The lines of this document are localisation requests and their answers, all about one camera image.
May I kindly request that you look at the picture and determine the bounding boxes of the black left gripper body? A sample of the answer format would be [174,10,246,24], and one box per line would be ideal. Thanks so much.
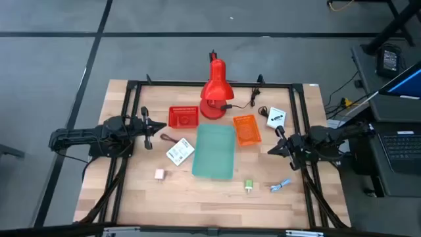
[131,106,154,151]

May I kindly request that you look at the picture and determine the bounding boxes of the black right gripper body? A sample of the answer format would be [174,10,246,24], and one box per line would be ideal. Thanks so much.
[276,125,307,171]

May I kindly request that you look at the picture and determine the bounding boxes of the maroon cable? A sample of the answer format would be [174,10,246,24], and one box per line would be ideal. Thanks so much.
[160,133,180,144]

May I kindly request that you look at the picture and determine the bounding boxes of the white box with black picture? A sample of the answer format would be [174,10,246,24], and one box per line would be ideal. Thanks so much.
[266,106,287,130]

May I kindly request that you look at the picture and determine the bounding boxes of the blue and white cable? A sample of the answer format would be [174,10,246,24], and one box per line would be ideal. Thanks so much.
[269,178,293,193]

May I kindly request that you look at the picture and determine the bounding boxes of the white box with barcode labels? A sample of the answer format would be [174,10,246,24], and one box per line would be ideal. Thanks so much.
[166,137,195,167]

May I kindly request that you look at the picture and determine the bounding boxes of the teal translucent plastic bin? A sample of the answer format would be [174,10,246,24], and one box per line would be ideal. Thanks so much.
[191,123,237,180]

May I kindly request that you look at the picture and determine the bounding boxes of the red plastic basket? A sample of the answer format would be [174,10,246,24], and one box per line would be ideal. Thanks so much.
[168,105,200,129]

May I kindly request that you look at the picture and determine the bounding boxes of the orange plastic basket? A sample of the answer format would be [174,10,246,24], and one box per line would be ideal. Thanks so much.
[232,114,262,147]

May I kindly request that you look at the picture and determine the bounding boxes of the white paper sheet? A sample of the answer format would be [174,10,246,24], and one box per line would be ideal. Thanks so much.
[326,118,352,155]

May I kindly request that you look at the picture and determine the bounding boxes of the red desk lamp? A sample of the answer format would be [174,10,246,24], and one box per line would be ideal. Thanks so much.
[199,58,235,120]

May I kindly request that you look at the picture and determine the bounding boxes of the dark grey side desk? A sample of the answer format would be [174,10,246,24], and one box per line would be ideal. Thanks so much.
[351,44,421,198]

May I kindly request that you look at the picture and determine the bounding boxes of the black laptop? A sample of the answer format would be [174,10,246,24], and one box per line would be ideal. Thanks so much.
[378,130,421,175]

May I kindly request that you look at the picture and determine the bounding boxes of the black power adapter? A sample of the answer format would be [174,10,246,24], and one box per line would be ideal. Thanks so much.
[376,45,403,79]

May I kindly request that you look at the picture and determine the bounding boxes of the monitor with blue screen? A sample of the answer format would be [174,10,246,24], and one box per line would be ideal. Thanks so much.
[378,61,421,100]

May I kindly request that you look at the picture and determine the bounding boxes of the black front crossbar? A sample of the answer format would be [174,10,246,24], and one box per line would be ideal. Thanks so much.
[0,223,421,237]

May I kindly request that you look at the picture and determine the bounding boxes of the dark chair base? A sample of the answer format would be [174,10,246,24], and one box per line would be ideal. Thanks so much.
[0,144,26,159]

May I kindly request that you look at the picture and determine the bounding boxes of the black desk leg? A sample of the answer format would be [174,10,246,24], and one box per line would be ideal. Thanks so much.
[361,0,421,56]

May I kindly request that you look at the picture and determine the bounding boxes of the black aluminium table frame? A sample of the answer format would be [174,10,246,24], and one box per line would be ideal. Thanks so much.
[77,74,351,231]

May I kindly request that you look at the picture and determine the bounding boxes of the black lamp power cord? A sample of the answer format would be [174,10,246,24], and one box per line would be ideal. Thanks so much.
[210,86,262,111]

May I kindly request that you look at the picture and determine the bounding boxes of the grey metal bracket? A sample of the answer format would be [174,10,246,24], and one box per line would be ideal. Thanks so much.
[285,229,325,237]
[102,226,141,237]

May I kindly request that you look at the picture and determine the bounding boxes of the yellow cable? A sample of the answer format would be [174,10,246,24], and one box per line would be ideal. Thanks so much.
[328,0,355,13]

